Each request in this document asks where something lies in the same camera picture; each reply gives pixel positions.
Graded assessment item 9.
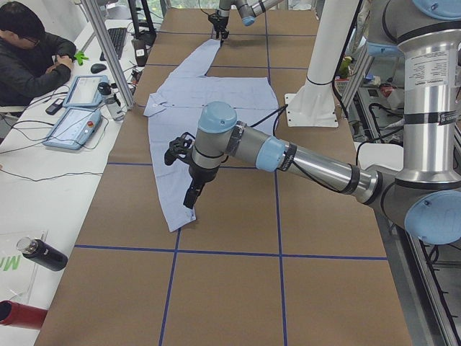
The black keyboard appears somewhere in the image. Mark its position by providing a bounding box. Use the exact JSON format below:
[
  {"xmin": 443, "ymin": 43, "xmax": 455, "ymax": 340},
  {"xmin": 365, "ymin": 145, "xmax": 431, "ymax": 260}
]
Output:
[{"xmin": 107, "ymin": 27, "xmax": 127, "ymax": 59}]

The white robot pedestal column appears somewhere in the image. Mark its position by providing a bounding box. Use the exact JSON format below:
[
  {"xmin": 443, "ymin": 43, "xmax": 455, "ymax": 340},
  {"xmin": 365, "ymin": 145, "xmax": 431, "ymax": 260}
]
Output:
[{"xmin": 286, "ymin": 0, "xmax": 360, "ymax": 128}]

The black thermos bottle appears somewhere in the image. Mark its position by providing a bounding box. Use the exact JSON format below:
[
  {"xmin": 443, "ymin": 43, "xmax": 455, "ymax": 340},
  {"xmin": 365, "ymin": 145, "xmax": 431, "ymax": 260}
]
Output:
[{"xmin": 17, "ymin": 237, "xmax": 68, "ymax": 272}]

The black computer mouse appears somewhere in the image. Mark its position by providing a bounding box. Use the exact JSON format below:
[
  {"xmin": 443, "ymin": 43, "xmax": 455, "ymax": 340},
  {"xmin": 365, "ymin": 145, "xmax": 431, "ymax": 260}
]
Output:
[{"xmin": 90, "ymin": 63, "xmax": 107, "ymax": 74}]

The light blue striped shirt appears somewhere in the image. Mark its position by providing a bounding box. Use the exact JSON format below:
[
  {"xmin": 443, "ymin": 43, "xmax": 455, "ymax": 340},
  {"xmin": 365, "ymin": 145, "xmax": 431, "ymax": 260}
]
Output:
[{"xmin": 144, "ymin": 39, "xmax": 279, "ymax": 231}]

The lower blue teach pendant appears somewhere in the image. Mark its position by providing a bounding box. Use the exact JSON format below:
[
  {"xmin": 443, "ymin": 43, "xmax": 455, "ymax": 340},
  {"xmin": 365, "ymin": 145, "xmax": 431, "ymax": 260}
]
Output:
[{"xmin": 42, "ymin": 107, "xmax": 102, "ymax": 150}]

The red cylinder bottle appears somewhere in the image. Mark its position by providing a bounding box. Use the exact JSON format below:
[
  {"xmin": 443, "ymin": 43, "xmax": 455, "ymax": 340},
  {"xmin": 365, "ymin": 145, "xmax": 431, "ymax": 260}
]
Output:
[{"xmin": 1, "ymin": 301, "xmax": 48, "ymax": 330}]

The brown paper table mat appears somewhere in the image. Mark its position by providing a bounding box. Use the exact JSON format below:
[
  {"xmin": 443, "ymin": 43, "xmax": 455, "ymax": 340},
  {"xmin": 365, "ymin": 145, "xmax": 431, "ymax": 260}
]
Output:
[{"xmin": 34, "ymin": 8, "xmax": 413, "ymax": 346}]

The green plastic toy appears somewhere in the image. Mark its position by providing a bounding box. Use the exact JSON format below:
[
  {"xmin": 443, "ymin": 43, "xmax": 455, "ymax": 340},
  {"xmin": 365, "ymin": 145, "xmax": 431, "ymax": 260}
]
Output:
[{"xmin": 74, "ymin": 50, "xmax": 89, "ymax": 66}]

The clear water bottle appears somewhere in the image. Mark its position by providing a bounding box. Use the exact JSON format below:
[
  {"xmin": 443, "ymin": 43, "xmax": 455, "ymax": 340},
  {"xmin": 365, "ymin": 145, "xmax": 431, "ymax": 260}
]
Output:
[{"xmin": 97, "ymin": 81, "xmax": 125, "ymax": 121}]

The black smartphone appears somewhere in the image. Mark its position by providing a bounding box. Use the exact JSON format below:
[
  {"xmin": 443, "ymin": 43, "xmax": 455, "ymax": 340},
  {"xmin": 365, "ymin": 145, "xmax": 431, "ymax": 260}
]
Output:
[{"xmin": 45, "ymin": 99, "xmax": 64, "ymax": 115}]

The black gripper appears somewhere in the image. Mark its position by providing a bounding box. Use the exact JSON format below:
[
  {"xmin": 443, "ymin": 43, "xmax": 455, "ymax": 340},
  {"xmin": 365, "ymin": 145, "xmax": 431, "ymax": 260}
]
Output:
[
  {"xmin": 183, "ymin": 164, "xmax": 218, "ymax": 208},
  {"xmin": 210, "ymin": 13, "xmax": 229, "ymax": 45}
]

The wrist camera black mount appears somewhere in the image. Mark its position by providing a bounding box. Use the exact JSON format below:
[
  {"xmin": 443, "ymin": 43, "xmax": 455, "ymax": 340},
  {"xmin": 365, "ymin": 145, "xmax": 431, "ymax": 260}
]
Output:
[{"xmin": 164, "ymin": 132, "xmax": 195, "ymax": 166}]

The blue teach pendant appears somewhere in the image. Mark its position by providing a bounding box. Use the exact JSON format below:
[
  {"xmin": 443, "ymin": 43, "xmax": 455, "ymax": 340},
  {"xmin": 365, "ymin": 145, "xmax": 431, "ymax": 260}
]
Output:
[
  {"xmin": 42, "ymin": 107, "xmax": 102, "ymax": 150},
  {"xmin": 63, "ymin": 75, "xmax": 109, "ymax": 108}
]

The person in black jacket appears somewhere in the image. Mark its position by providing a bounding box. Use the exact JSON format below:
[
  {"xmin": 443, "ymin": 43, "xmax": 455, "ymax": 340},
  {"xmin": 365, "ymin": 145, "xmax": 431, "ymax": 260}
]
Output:
[{"xmin": 1, "ymin": 1, "xmax": 76, "ymax": 107}]

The upper blue teach pendant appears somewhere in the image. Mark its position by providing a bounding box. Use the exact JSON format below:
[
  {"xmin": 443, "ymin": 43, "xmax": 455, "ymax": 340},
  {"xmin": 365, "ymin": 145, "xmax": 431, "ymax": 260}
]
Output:
[{"xmin": 63, "ymin": 75, "xmax": 109, "ymax": 108}]

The aluminium frame post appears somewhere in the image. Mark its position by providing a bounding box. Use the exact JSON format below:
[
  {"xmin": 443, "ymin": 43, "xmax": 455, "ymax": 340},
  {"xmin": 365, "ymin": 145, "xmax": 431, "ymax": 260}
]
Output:
[{"xmin": 81, "ymin": 0, "xmax": 134, "ymax": 110}]

